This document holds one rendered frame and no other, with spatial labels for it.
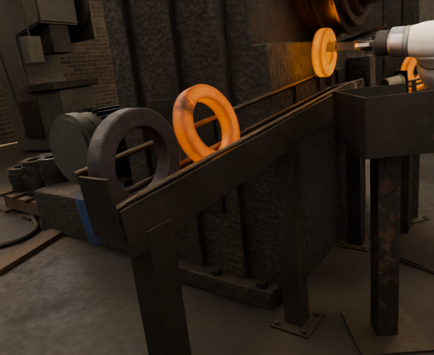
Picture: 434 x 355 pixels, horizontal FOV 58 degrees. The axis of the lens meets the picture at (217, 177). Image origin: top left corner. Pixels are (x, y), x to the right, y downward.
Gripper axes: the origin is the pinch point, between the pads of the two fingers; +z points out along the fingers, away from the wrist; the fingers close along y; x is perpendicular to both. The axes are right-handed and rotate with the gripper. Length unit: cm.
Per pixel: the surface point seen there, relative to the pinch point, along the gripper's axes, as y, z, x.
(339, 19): 5.8, -2.6, 8.7
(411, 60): 59, -16, -8
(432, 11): 293, 10, 24
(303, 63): -3.3, 6.4, -4.5
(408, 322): -21, -35, -82
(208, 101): -62, 4, -10
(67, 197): -24, 133, -67
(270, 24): -14.7, 12.7, 8.3
